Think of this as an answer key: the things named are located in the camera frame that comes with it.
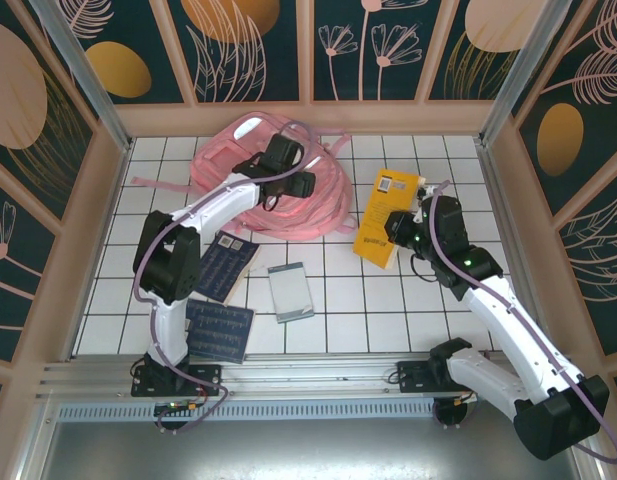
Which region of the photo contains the dark blue book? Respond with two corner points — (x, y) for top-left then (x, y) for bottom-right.
(184, 298), (256, 364)
(196, 231), (263, 307)

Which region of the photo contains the pink backpack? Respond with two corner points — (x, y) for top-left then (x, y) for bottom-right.
(130, 112), (358, 245)

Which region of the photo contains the aluminium frame rail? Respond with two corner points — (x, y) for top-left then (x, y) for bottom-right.
(35, 352), (584, 402)

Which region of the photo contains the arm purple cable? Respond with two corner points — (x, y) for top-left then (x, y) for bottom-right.
(132, 119), (322, 436)
(412, 179), (617, 464)

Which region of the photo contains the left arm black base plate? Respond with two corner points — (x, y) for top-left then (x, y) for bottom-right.
(131, 352), (223, 399)

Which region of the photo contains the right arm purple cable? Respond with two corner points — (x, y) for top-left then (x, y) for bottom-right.
(412, 179), (617, 464)

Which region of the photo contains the aluminium corner post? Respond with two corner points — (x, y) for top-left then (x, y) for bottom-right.
(30, 0), (135, 154)
(477, 0), (578, 147)

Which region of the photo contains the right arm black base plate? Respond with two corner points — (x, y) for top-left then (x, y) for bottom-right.
(396, 359), (469, 399)

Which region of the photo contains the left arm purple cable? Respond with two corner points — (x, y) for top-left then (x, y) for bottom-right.
(132, 119), (322, 436)

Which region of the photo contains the grey metal sheet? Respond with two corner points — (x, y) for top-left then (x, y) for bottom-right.
(37, 419), (605, 480)

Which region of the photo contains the perforated metal cable tray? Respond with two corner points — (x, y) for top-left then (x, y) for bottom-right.
(55, 402), (578, 424)

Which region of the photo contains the grey white notebook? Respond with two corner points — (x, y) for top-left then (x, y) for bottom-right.
(267, 263), (315, 325)

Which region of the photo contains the aluminium side rail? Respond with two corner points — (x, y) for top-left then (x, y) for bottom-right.
(475, 139), (560, 357)

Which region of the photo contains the yellow book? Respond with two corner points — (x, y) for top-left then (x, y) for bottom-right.
(352, 169), (428, 272)

